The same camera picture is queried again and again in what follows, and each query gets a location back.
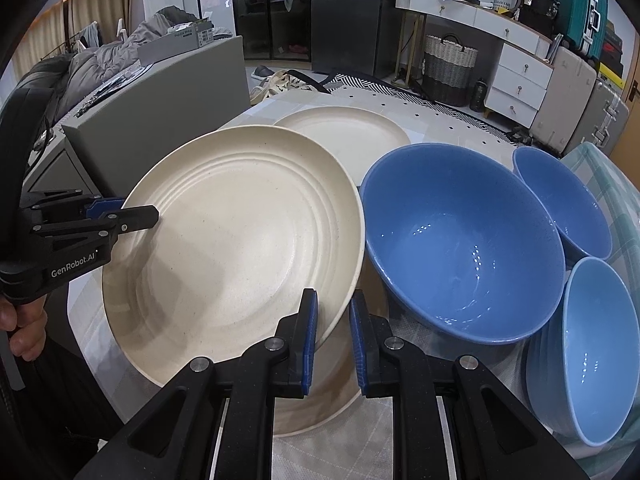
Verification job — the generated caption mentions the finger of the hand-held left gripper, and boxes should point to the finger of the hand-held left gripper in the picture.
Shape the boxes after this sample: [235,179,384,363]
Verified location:
[19,189,127,222]
[30,204,160,252]

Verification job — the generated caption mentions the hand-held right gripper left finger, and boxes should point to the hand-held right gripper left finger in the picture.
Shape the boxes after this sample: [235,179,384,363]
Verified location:
[97,288,319,480]

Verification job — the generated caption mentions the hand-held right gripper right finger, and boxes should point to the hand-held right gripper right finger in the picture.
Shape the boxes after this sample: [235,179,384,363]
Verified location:
[348,291,593,480]

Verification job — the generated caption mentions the large cream ribbed plate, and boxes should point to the large cream ribbed plate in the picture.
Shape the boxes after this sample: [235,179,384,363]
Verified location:
[101,125,364,397]

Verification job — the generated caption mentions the large blue bowl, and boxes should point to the large blue bowl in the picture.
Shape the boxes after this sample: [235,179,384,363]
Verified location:
[360,142,567,346]

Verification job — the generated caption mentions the person's left hand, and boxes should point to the person's left hand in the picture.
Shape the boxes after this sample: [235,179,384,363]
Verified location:
[0,294,47,362]

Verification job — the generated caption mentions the beige checked tablecloth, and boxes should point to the beige checked tablecloth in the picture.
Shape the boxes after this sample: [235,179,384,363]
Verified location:
[65,87,591,480]

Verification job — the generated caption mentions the grey quilt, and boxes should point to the grey quilt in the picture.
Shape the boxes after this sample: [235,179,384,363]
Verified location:
[20,5,176,126]

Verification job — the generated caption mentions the person's dark trousers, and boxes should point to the person's dark trousers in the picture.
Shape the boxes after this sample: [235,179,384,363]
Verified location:
[0,350,128,480]

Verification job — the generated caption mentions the grey cardboard box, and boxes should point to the grey cardboard box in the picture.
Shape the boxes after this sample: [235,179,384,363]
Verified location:
[137,19,234,67]

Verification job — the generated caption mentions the printed tote bag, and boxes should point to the printed tote bag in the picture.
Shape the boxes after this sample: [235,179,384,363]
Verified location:
[248,69,329,107]

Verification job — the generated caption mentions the beige curtain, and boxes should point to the beige curtain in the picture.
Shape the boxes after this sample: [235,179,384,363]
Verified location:
[10,0,137,81]

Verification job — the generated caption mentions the light blue ribbed bowl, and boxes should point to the light blue ribbed bowl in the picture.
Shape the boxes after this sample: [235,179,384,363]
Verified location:
[525,257,630,448]

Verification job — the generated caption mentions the black glass cabinet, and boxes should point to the black glass cabinet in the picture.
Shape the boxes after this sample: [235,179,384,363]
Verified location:
[232,0,314,64]

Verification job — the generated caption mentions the white rug with black diamonds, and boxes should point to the white rug with black diamonds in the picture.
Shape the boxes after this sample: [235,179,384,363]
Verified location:
[320,74,532,157]

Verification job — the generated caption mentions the small blue bowl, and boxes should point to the small blue bowl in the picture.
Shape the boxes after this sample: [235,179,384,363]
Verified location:
[512,146,614,264]

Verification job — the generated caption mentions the dark water bottle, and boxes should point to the dark water bottle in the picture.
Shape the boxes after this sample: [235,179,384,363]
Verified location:
[470,78,489,112]

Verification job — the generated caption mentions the black refrigerator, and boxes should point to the black refrigerator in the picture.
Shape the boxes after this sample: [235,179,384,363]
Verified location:
[310,0,402,79]

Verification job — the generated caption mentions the woven laundry basket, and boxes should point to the woven laundry basket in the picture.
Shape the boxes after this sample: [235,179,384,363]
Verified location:
[422,34,479,107]

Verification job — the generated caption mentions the teal checked tablecloth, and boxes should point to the teal checked tablecloth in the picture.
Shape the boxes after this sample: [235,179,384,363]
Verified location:
[559,141,640,311]

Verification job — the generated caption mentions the white desk with drawers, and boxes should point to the white desk with drawers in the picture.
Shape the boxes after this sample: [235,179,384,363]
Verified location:
[395,0,558,129]

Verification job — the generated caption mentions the beige suitcase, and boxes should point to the beige suitcase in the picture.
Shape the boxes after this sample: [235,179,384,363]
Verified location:
[529,45,599,156]

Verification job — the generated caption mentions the silver suitcase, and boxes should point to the silver suitcase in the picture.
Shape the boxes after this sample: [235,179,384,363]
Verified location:
[565,77,630,159]

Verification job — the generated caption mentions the wooden door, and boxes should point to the wooden door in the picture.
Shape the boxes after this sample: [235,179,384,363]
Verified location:
[614,74,640,163]

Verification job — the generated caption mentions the black bag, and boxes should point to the black bag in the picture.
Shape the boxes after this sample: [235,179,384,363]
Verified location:
[517,0,562,27]

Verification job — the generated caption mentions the green suitcase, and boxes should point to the green suitcase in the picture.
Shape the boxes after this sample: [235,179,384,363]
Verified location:
[555,0,609,56]

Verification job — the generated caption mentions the grey bed frame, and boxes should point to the grey bed frame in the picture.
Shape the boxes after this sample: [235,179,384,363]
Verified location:
[30,35,250,198]

